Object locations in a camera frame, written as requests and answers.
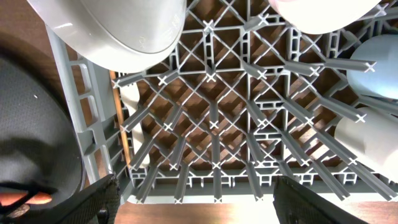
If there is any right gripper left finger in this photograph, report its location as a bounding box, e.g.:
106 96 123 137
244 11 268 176
21 174 121 224

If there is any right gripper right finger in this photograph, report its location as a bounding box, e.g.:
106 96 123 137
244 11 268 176
273 175 364 224

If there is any brown food lump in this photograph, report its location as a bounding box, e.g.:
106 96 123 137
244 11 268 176
7 204 30 218

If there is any orange carrot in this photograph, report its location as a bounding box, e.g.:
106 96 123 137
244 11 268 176
1 191 52 206

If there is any cream white cup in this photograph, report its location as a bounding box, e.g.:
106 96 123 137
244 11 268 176
334 107 397 183

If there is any white plastic fork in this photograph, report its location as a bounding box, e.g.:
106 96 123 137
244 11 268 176
119 83 145 154

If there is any wooden chopstick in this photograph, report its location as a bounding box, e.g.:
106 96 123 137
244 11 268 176
113 88 131 168

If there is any light blue cup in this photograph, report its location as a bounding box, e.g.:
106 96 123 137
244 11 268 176
346 34 397 99

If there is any grey plate with rice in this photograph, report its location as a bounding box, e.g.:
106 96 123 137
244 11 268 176
28 0 187 73

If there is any pink bowl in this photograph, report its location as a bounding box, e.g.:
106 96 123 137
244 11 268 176
268 0 380 34

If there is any grey dishwasher rack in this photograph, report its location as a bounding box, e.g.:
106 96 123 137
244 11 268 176
48 1 397 203

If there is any round black serving tray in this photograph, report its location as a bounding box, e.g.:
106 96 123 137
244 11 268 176
1 53 84 210

